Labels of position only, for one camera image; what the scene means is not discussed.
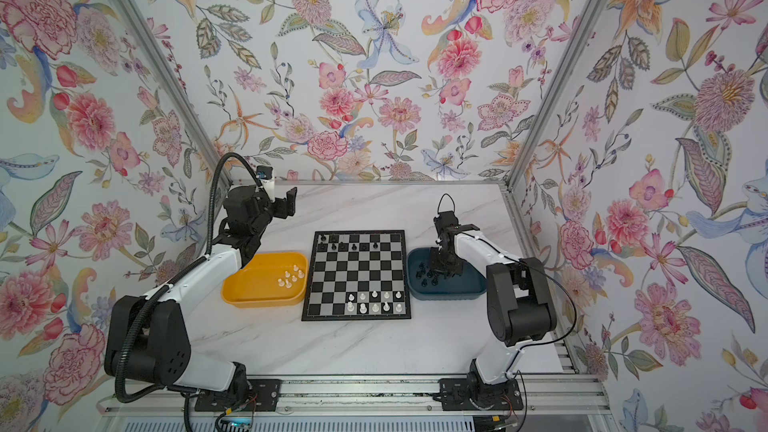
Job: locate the black chess pieces on board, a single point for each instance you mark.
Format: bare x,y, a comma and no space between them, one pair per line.
345,242

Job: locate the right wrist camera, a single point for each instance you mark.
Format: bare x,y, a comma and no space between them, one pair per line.
444,220

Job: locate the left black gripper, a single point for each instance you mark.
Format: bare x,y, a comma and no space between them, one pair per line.
282,211

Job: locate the dark teal plastic tray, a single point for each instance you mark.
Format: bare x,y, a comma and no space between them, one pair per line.
468,286

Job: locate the aluminium corner post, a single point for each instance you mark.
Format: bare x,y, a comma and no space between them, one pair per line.
560,80
164,75

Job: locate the black chess pieces in tray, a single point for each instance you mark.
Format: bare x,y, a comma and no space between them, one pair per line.
427,276

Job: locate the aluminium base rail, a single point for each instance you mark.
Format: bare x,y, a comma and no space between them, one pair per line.
402,395

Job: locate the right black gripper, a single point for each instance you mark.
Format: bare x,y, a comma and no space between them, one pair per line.
436,268

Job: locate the right aluminium corner post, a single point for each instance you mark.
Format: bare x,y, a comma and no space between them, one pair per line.
560,80

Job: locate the yellow plastic tray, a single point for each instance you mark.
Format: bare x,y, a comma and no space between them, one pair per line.
256,284

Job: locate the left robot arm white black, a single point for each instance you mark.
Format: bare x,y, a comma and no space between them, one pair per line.
148,346

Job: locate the white chess pieces in tray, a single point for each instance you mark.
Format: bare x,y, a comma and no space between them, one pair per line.
291,278

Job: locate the white chess pieces on board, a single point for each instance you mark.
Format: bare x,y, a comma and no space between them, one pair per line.
376,303

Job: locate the black white chess board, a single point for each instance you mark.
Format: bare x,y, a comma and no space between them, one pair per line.
334,275

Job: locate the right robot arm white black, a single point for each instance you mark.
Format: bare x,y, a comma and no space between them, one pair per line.
519,305

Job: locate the left aluminium corner post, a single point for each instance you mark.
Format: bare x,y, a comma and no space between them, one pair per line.
164,75

